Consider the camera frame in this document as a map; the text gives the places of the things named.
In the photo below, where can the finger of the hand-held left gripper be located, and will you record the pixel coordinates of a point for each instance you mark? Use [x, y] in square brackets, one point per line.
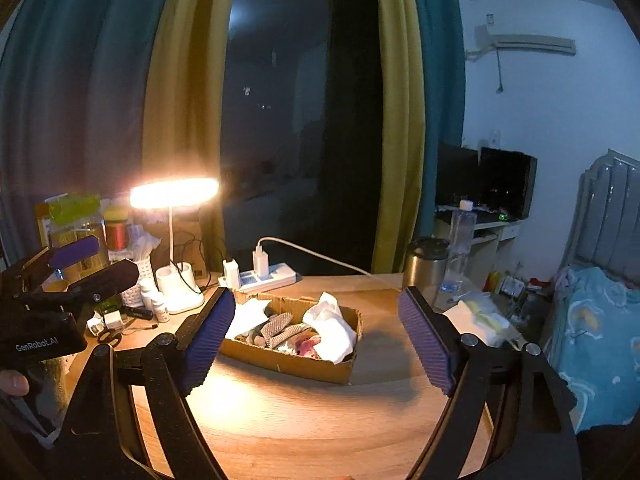
[75, 254]
[115, 275]

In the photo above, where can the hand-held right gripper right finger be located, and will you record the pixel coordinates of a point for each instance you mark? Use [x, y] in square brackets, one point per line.
[425, 340]

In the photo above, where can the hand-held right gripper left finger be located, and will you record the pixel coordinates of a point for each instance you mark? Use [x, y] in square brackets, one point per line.
[210, 340]

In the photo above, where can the black dotted work glove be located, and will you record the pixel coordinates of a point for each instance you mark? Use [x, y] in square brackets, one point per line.
[285, 325]

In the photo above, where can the brown cardboard box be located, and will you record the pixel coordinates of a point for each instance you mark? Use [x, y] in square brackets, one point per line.
[300, 367]

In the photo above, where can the white tissue cloth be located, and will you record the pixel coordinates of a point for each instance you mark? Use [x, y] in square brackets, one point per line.
[330, 332]

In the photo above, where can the pink patterned cloth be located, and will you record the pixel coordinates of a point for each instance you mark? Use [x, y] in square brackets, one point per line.
[307, 347]

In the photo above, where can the person's left hand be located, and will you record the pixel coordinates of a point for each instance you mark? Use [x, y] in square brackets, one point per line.
[15, 382]

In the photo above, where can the white perforated basket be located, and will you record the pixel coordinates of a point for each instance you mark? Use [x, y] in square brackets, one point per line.
[140, 290]

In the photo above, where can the small white bottle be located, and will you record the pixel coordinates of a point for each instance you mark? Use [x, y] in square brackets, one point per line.
[161, 310]
[148, 292]

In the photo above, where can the crumpled white bag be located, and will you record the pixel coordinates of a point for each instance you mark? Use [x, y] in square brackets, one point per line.
[145, 245]

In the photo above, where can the black small tube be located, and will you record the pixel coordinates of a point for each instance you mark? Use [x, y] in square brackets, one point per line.
[137, 312]

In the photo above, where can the jar with yellow lid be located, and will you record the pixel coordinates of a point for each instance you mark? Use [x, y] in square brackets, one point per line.
[117, 230]

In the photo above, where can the yellow tissue pack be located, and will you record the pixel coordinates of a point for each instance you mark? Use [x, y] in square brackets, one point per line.
[477, 317]

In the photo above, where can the white desk lamp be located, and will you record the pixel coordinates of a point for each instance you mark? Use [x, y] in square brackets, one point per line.
[180, 290]

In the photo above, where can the black scissors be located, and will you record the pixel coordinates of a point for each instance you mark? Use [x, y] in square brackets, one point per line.
[107, 337]

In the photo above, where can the small white charger plug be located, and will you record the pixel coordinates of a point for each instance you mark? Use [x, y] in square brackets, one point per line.
[231, 274]

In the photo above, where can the stainless steel tumbler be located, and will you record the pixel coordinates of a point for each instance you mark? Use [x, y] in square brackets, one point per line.
[425, 270]

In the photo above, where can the white power strip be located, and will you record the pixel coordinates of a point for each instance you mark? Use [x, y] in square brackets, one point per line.
[272, 277]

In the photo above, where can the brown cardboard carton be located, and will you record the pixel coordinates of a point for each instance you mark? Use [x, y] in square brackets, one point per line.
[192, 230]

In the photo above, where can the tall white charger plug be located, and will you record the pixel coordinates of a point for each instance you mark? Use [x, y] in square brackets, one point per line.
[261, 261]

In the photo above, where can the clear plastic water bottle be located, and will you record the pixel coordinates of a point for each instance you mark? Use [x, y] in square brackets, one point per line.
[457, 245]

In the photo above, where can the white monitor desk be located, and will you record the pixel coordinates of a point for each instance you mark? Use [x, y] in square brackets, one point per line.
[492, 232]

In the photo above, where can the black monitor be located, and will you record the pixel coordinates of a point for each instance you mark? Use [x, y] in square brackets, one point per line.
[507, 185]
[457, 175]

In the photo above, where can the blue printed blanket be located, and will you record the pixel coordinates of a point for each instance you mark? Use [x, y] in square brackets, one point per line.
[600, 340]

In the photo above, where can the yellow curtain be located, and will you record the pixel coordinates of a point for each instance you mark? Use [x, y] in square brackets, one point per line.
[185, 85]
[397, 110]

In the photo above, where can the white air conditioner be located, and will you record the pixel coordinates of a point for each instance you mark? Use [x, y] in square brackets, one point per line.
[525, 40]

